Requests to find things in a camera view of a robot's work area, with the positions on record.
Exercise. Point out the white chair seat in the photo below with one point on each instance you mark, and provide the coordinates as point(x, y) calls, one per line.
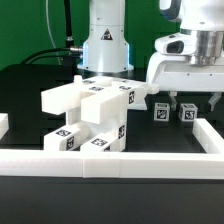
point(115, 126)

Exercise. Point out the white chair back frame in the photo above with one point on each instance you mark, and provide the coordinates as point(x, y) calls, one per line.
point(99, 98)

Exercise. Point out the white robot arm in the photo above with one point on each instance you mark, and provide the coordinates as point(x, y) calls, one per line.
point(106, 50)

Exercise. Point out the white block at left edge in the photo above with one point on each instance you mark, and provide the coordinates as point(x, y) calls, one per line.
point(4, 125)

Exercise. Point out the white U-shaped obstacle fence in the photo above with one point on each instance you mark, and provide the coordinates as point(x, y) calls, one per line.
point(206, 165)

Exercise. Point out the black cable thick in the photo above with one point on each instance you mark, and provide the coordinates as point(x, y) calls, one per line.
point(59, 53)

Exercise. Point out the white sheet with tags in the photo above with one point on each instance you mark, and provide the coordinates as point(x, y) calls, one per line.
point(141, 105)

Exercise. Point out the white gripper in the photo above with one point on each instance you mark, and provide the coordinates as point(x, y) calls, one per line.
point(188, 63)

